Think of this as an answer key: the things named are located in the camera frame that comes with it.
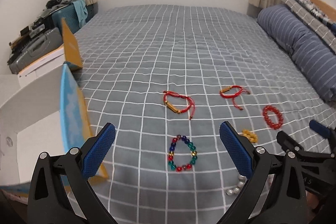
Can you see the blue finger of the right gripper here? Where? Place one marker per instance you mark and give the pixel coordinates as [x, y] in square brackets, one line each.
[320, 129]
[287, 143]

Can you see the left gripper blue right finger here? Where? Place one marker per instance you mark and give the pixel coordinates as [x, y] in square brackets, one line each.
[241, 157]

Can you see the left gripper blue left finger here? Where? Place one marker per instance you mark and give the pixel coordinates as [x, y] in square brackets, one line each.
[95, 149]

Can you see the red cord bracelet gold tube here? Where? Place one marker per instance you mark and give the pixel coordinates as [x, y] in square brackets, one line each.
[179, 103]

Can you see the white cardboard box blue rim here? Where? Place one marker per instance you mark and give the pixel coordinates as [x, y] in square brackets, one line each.
[42, 110]

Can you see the blue striped pillow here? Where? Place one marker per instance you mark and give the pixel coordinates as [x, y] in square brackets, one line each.
[310, 54]

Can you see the grey checked folded quilt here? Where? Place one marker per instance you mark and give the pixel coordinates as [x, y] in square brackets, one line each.
[312, 16]

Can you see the grey checked bed sheet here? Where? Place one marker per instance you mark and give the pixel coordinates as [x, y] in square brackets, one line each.
[167, 77]

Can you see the wooden headboard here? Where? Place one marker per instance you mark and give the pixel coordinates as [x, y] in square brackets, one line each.
[327, 9]

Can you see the grey hard case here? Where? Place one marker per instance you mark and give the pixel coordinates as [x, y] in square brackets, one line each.
[35, 49]

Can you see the black items pile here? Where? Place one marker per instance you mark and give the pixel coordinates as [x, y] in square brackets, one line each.
[51, 6]

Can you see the teal suitcase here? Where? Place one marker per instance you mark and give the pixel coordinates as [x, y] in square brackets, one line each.
[68, 13]

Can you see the teal cloth on suitcase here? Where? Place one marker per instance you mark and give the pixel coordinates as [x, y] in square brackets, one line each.
[81, 11]

